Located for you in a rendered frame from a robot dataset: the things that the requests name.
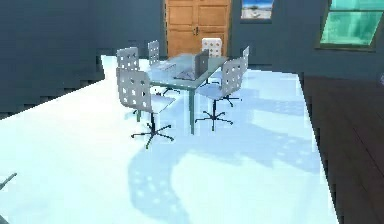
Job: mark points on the white perforated swivel chair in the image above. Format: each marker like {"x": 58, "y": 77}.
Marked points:
{"x": 127, "y": 58}
{"x": 246, "y": 57}
{"x": 212, "y": 46}
{"x": 138, "y": 91}
{"x": 153, "y": 52}
{"x": 226, "y": 80}

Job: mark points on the grey open laptop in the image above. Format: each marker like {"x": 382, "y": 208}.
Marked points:
{"x": 200, "y": 64}

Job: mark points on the brown wooden double door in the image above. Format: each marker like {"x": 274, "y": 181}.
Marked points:
{"x": 197, "y": 23}

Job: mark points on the framed landscape picture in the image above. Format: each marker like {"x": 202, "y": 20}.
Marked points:
{"x": 256, "y": 8}

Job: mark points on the green-glass window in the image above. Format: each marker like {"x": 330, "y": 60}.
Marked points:
{"x": 350, "y": 23}

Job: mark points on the glass green-framed table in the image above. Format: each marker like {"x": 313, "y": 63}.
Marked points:
{"x": 186, "y": 79}

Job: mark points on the grey thin rod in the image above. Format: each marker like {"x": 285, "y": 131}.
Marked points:
{"x": 7, "y": 181}

